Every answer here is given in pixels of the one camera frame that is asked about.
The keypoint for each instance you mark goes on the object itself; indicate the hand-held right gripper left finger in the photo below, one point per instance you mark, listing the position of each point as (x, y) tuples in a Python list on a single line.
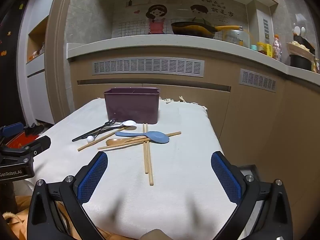
[(92, 177)]

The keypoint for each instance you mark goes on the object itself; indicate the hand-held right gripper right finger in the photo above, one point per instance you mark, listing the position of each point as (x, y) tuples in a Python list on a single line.
[(226, 177)]

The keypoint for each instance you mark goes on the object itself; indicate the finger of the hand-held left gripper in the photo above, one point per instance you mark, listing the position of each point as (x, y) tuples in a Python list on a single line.
[(37, 145), (12, 129)]

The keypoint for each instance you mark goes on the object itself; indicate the wooden chopstick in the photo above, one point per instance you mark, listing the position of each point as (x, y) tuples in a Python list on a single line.
[(85, 147), (146, 165), (175, 133), (150, 177)]

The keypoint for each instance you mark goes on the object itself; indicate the wooden spoon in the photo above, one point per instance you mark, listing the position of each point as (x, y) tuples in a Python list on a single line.
[(112, 141)]

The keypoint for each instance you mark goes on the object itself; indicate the black plastic utensil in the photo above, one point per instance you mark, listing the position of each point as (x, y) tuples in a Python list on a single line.
[(80, 137)]

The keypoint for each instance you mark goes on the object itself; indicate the white plastic spoon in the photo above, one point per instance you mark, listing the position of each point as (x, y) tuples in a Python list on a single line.
[(130, 123)]

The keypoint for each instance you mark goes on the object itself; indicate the blue plastic spoon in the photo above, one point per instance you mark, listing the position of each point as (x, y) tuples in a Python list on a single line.
[(157, 137)]

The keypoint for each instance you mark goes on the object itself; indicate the purple plastic utensil holder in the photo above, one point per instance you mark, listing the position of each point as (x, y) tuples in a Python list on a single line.
[(132, 107)]

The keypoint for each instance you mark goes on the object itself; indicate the red box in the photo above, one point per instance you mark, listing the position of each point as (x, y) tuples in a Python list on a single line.
[(17, 141)]

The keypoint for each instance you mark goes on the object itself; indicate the small white ball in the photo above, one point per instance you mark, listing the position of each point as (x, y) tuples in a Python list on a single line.
[(90, 138)]

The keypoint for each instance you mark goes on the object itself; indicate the brown paper bag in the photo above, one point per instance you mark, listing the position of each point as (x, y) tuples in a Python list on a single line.
[(22, 205)]

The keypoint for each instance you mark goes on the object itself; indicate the white shelf cabinet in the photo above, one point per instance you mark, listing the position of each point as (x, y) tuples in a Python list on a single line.
[(37, 87)]

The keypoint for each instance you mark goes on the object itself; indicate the white table cloth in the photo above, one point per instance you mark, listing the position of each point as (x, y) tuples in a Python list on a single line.
[(175, 180)]

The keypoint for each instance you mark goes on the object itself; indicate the black fridge with magnets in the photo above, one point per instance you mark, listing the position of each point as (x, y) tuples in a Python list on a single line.
[(10, 55)]

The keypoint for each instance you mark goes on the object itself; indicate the small grey vent grille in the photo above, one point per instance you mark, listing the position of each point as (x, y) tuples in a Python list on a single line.
[(257, 80)]

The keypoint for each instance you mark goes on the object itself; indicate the large grey vent grille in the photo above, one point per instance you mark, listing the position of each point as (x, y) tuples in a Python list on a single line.
[(150, 66)]

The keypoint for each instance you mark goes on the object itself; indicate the teal cup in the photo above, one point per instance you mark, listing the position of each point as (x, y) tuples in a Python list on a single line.
[(254, 47)]

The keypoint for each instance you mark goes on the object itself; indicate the glass jar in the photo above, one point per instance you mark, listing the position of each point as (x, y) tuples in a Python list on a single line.
[(261, 48)]

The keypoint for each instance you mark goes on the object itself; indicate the yellow box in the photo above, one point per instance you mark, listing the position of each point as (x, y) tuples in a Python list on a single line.
[(269, 50)]

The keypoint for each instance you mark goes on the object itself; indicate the black pot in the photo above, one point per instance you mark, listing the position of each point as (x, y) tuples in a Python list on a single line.
[(300, 62)]

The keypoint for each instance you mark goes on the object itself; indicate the plastic bottle with orange cap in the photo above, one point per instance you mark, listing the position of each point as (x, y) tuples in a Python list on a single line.
[(277, 48)]

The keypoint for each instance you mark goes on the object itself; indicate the glass pot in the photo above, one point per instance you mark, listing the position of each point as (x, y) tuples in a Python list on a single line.
[(236, 38)]

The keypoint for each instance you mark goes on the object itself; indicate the grey kitchen countertop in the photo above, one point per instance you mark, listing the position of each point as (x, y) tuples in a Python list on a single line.
[(150, 42)]

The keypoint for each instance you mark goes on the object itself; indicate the white wall appliance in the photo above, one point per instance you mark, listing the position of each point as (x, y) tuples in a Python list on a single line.
[(265, 27)]

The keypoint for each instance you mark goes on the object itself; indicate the cartoon wall sticker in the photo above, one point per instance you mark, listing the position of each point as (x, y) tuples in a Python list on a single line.
[(156, 12)]

